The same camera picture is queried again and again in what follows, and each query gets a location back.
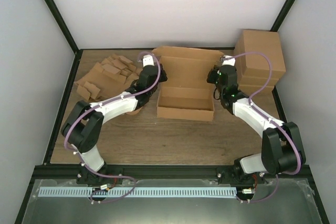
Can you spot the middle folded cardboard box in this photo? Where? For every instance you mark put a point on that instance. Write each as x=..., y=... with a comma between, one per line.
x=256, y=81

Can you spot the brown cardboard box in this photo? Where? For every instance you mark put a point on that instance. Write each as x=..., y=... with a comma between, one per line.
x=186, y=95

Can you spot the stack of flat cardboard blanks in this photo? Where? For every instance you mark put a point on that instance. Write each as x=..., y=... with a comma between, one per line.
x=108, y=78

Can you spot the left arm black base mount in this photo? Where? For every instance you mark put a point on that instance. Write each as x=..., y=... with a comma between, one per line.
x=89, y=178

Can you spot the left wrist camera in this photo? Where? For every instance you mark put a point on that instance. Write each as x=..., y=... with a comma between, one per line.
x=148, y=60

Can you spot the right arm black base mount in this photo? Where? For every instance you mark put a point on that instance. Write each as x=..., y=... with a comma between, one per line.
x=233, y=174

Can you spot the top folded cardboard box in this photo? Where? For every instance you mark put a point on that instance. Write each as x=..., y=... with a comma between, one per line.
x=261, y=54

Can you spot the bottom folded cardboard box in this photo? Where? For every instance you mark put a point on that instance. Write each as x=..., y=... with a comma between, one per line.
x=250, y=89

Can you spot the light blue slotted cable duct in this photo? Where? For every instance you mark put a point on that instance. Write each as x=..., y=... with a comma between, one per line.
x=140, y=192

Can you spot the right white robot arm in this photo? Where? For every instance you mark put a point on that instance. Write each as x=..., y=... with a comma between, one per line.
x=282, y=149

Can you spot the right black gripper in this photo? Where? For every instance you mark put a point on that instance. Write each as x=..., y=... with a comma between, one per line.
x=210, y=78

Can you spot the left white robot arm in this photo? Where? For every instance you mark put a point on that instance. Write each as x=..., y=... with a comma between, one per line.
x=83, y=125

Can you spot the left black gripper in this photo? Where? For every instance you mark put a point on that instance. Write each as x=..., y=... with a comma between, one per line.
x=163, y=78

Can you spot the folded cardboard box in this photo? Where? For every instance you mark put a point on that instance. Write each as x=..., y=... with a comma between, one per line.
x=261, y=54
x=250, y=89
x=256, y=81

